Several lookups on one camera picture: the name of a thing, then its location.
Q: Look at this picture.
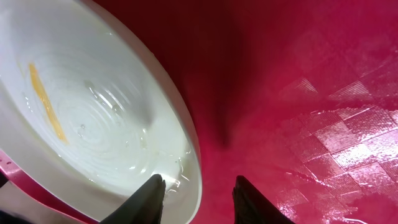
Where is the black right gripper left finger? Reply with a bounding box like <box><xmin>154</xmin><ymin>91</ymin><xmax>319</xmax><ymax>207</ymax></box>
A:
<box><xmin>99</xmin><ymin>174</ymin><xmax>166</xmax><ymax>224</ymax></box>

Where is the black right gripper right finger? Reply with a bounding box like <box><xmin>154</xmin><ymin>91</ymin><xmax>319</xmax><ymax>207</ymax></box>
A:
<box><xmin>233</xmin><ymin>175</ymin><xmax>294</xmax><ymax>224</ymax></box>

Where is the cream white plate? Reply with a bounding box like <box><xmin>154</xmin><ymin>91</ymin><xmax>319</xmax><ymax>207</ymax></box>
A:
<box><xmin>1</xmin><ymin>0</ymin><xmax>202</xmax><ymax>223</ymax></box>

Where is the red plastic tray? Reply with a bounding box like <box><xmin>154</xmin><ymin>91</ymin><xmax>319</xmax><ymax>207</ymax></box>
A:
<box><xmin>1</xmin><ymin>1</ymin><xmax>397</xmax><ymax>223</ymax></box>

